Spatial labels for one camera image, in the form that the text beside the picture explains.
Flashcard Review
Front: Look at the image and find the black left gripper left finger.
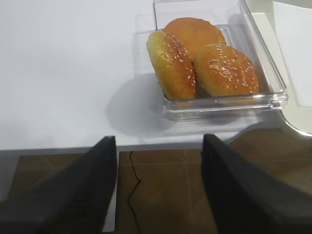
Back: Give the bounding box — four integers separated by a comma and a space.
0, 136, 117, 234

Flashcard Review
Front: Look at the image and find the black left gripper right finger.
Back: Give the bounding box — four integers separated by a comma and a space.
201, 134, 312, 234

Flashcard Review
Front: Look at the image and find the sesame bun top right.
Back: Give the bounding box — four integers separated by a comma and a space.
193, 44, 260, 97

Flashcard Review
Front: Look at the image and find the sesame bun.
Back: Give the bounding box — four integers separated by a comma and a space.
193, 44, 260, 97
146, 31, 196, 100

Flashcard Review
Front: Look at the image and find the clear plastic bun container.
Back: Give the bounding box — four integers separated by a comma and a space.
133, 0, 289, 121

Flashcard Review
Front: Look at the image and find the sesame bun top left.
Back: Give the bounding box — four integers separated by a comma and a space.
146, 31, 196, 100

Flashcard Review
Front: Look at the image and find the plain bun bottom half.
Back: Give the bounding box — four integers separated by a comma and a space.
163, 18, 226, 58

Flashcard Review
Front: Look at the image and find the white paper sheet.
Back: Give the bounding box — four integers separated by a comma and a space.
273, 1, 312, 107

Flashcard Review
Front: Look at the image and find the white metal tray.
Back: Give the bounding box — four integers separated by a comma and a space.
246, 0, 312, 138

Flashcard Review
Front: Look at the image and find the thin black cable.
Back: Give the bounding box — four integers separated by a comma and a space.
128, 151, 142, 234

